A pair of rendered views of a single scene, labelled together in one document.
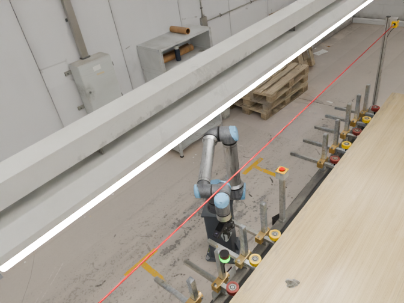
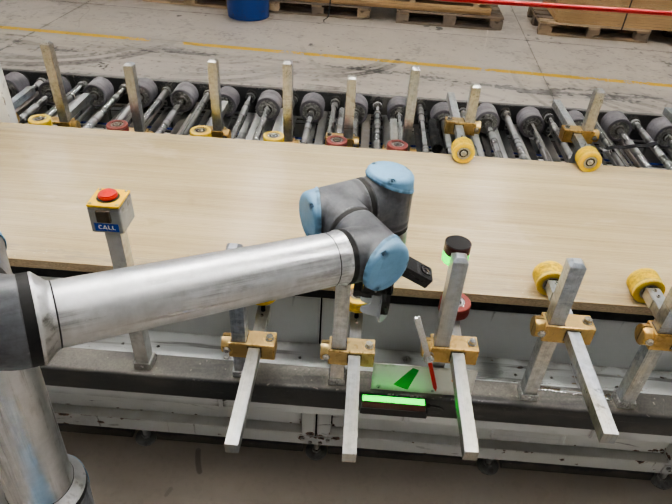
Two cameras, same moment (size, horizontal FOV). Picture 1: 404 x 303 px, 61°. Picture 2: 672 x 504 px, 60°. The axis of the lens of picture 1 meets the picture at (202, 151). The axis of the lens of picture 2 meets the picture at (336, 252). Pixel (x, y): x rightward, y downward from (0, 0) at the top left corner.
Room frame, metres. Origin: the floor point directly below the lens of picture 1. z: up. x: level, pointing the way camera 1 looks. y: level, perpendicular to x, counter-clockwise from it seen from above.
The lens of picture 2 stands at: (2.25, 0.54, 1.89)
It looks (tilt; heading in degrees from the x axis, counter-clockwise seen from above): 37 degrees down; 226
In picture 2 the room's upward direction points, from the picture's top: 3 degrees clockwise
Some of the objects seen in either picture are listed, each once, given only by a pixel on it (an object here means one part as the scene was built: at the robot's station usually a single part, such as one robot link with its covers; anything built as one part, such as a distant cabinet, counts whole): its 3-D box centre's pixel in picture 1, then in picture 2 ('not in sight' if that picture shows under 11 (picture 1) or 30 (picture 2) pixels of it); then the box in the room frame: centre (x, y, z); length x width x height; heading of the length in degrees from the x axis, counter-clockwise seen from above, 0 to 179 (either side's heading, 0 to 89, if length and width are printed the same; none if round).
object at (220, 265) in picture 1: (222, 273); (443, 333); (1.36, 0.00, 0.90); 0.04 x 0.04 x 0.48; 44
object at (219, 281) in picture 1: (220, 281); (448, 348); (1.34, 0.02, 0.85); 0.14 x 0.06 x 0.05; 134
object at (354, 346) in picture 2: (243, 258); (347, 351); (1.52, -0.16, 0.81); 0.14 x 0.06 x 0.05; 134
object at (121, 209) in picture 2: (282, 174); (111, 212); (1.89, -0.54, 1.18); 0.07 x 0.07 x 0.08; 44
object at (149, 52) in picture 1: (184, 91); not in sight; (4.43, 0.10, 0.78); 0.90 x 0.45 x 1.55; 131
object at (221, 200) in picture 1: (222, 204); (386, 197); (1.54, -0.07, 1.32); 0.10 x 0.09 x 0.12; 167
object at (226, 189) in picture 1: (222, 191); (337, 212); (1.65, -0.08, 1.32); 0.12 x 0.12 x 0.09; 77
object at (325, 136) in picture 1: (324, 156); not in sight; (2.41, -1.07, 0.86); 0.04 x 0.04 x 0.48; 44
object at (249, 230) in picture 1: (251, 231); (250, 371); (1.74, -0.26, 0.80); 0.44 x 0.03 x 0.04; 44
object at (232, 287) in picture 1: (233, 291); (452, 315); (1.25, -0.05, 0.85); 0.08 x 0.08 x 0.11
